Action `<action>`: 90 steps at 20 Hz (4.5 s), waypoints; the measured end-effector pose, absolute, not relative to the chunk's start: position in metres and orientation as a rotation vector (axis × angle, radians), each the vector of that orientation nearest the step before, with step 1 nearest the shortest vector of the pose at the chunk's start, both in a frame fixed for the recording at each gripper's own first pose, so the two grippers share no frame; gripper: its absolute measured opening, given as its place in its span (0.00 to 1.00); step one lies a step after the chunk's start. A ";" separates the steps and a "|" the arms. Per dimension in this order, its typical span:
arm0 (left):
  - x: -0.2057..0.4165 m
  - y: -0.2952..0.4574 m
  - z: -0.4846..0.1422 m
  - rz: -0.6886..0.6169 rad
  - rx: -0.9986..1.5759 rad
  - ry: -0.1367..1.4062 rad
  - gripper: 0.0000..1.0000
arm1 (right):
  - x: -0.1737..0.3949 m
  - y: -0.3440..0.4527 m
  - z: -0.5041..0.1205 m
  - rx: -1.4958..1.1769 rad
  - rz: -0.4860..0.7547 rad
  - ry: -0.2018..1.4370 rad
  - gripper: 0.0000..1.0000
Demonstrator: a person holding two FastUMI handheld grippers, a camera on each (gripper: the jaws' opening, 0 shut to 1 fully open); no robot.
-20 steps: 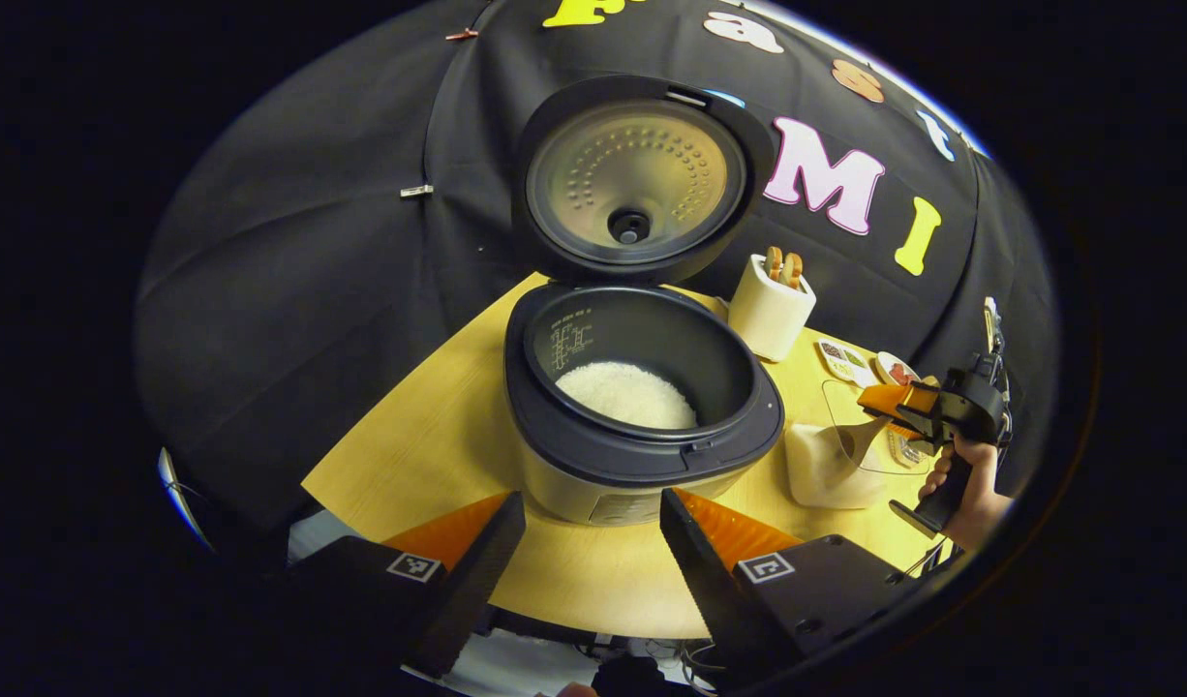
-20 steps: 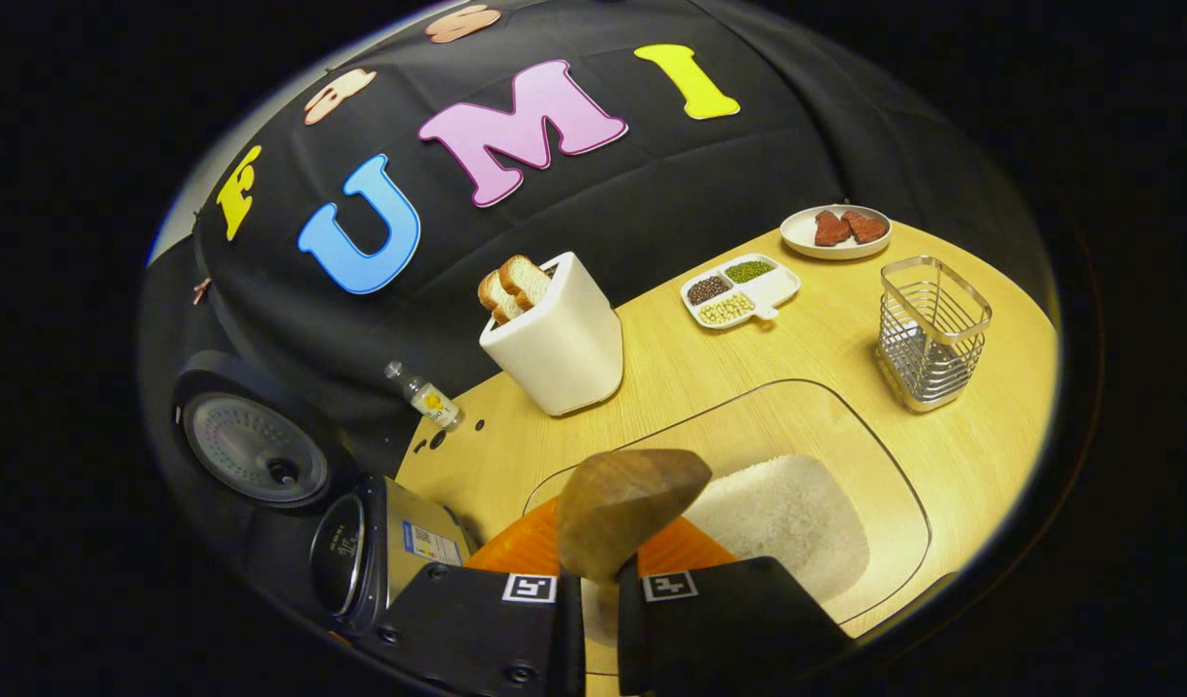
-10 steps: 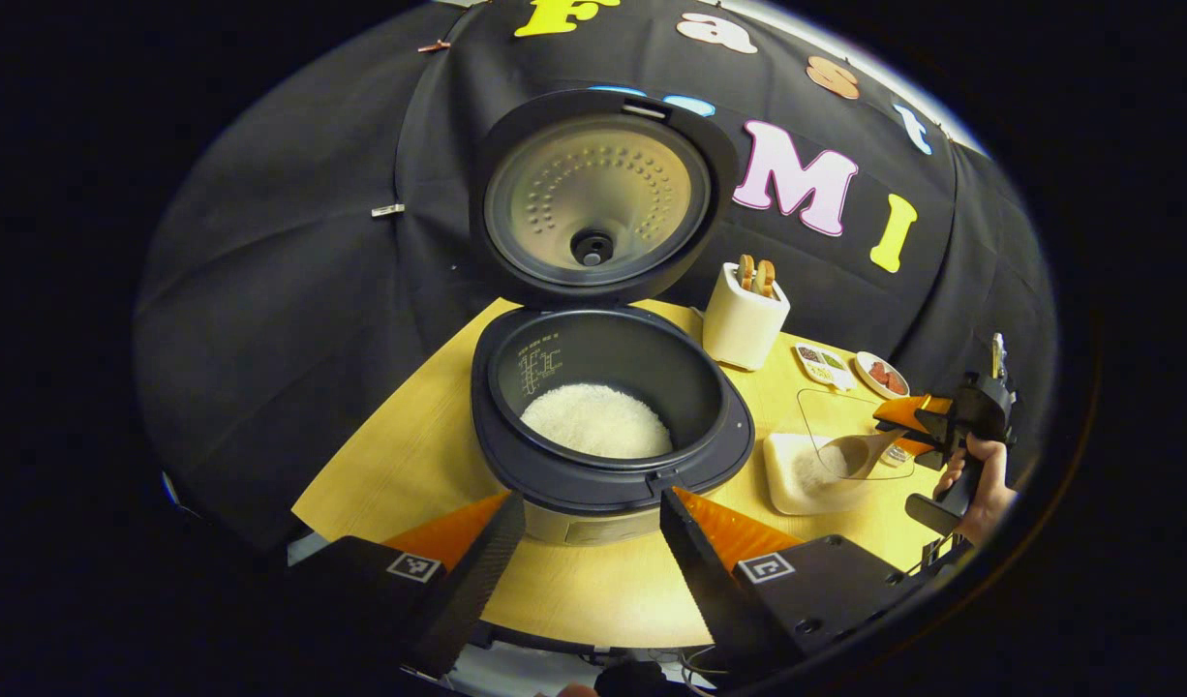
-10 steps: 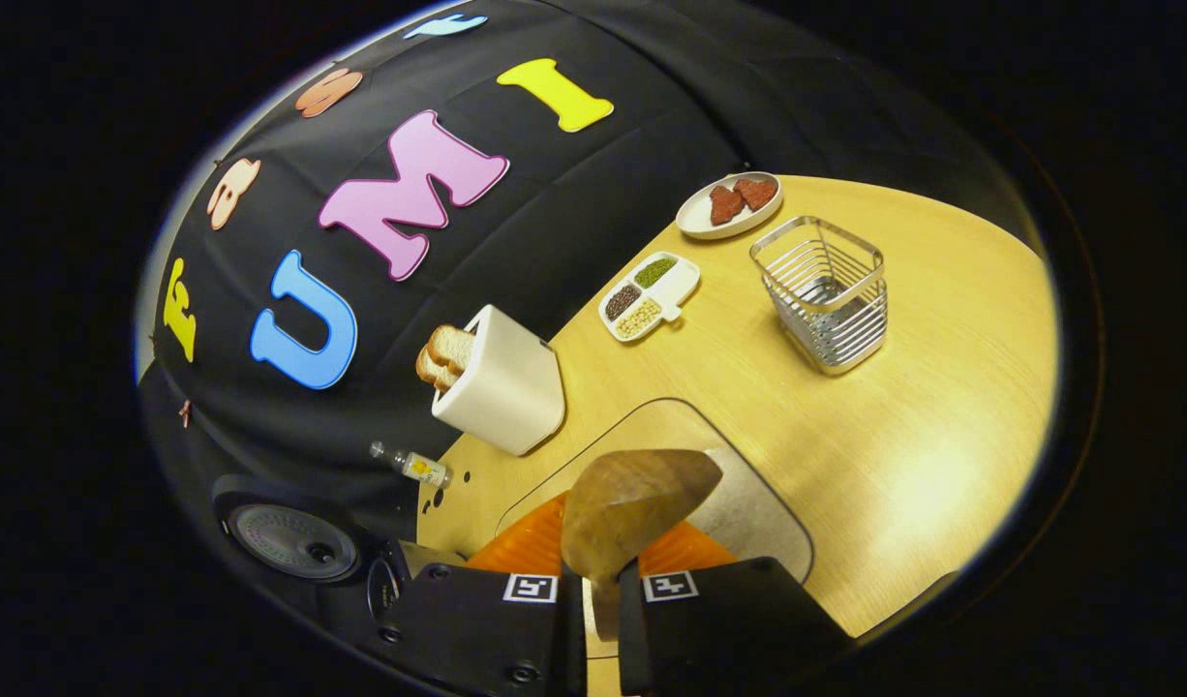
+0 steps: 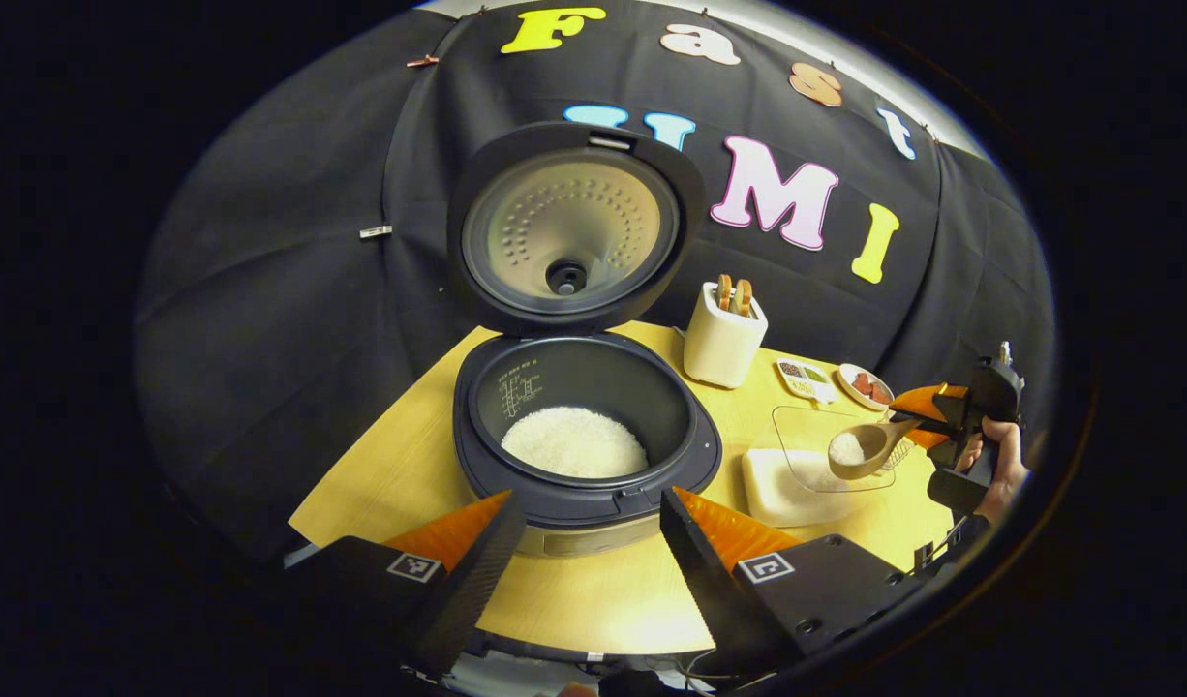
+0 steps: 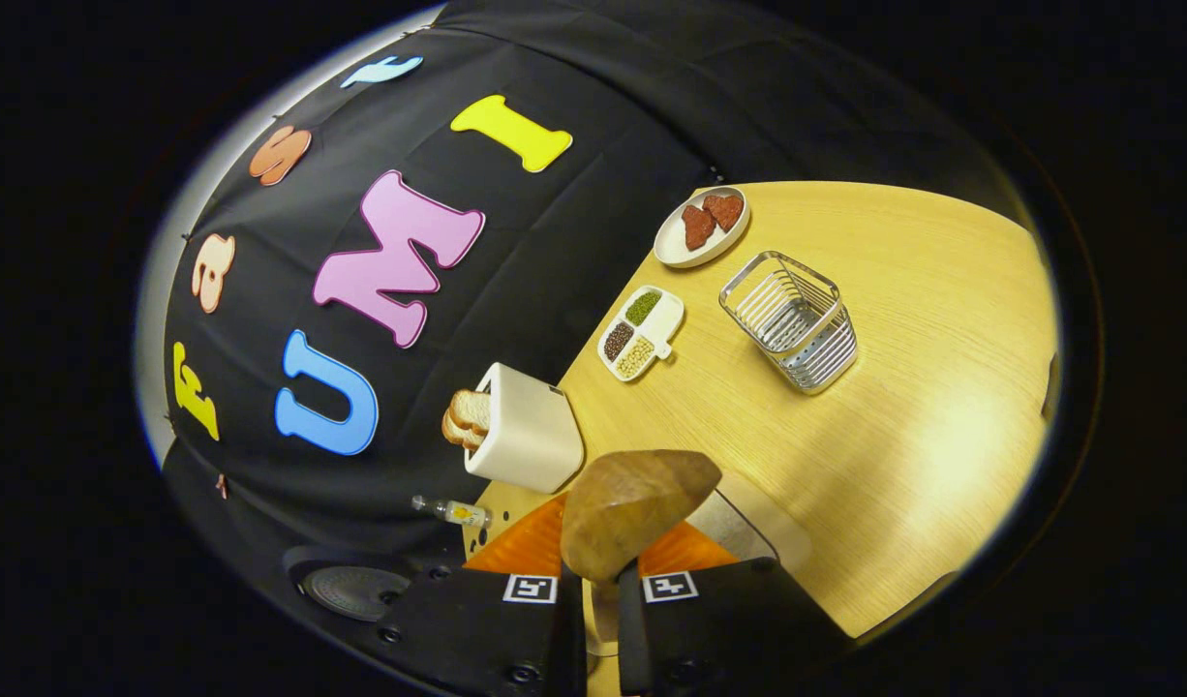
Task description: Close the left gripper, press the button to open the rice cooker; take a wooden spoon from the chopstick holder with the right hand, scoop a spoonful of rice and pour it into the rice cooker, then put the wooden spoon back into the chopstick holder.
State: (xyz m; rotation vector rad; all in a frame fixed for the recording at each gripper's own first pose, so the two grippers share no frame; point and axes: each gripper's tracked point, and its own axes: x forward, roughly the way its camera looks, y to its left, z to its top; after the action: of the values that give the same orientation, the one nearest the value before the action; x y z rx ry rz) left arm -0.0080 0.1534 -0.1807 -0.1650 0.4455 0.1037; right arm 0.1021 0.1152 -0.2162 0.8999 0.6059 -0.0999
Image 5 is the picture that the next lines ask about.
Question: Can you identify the white toaster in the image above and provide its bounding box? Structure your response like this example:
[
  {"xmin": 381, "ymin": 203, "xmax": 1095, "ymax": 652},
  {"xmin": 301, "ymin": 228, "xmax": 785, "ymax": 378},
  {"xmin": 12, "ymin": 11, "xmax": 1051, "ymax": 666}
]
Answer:
[{"xmin": 683, "ymin": 281, "xmax": 769, "ymax": 390}]

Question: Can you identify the white divided bean dish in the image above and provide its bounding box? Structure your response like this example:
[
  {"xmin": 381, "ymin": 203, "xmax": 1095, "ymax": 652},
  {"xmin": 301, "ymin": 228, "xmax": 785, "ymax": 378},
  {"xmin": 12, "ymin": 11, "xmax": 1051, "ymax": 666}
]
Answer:
[{"xmin": 776, "ymin": 358, "xmax": 838, "ymax": 405}]

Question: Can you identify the white rice container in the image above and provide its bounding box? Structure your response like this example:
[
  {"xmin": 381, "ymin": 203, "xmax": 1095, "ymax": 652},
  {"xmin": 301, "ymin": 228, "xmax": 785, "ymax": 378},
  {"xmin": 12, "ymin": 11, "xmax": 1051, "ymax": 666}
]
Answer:
[{"xmin": 742, "ymin": 405, "xmax": 919, "ymax": 529}]

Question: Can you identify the white rice heap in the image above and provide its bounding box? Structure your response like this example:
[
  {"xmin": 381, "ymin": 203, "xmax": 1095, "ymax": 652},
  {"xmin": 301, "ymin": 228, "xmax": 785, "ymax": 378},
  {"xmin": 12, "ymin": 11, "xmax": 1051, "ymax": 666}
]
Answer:
[{"xmin": 502, "ymin": 407, "xmax": 650, "ymax": 479}]

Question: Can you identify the black backdrop cloth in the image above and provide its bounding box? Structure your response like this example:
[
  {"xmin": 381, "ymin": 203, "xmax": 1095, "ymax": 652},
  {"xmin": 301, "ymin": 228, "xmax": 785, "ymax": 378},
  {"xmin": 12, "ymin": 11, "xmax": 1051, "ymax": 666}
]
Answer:
[{"xmin": 134, "ymin": 0, "xmax": 1054, "ymax": 562}]

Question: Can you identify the wooden spoon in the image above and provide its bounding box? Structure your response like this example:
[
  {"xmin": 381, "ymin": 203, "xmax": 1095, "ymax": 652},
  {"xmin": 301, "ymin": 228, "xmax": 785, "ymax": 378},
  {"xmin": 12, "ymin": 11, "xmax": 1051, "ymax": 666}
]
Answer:
[{"xmin": 828, "ymin": 416, "xmax": 928, "ymax": 482}]

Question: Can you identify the black rice cooker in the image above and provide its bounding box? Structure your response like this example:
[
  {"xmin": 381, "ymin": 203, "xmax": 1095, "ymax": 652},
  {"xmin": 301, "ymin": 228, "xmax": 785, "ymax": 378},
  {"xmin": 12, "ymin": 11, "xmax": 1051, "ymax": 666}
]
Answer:
[{"xmin": 446, "ymin": 121, "xmax": 723, "ymax": 558}]

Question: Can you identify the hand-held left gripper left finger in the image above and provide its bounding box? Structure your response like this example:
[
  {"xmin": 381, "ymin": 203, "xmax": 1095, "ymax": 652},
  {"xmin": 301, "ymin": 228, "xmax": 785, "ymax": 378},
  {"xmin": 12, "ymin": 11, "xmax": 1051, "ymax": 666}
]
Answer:
[{"xmin": 284, "ymin": 489, "xmax": 529, "ymax": 679}]

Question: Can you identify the white round plate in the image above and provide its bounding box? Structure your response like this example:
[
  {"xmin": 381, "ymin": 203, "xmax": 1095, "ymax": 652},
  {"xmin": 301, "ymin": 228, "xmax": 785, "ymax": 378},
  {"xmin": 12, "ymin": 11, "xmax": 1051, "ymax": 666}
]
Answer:
[{"xmin": 837, "ymin": 363, "xmax": 895, "ymax": 410}]

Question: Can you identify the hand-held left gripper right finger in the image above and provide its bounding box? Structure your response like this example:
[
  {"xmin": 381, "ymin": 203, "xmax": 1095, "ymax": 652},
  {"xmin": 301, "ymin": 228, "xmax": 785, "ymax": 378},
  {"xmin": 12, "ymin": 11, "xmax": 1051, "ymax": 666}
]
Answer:
[{"xmin": 659, "ymin": 487, "xmax": 928, "ymax": 679}]

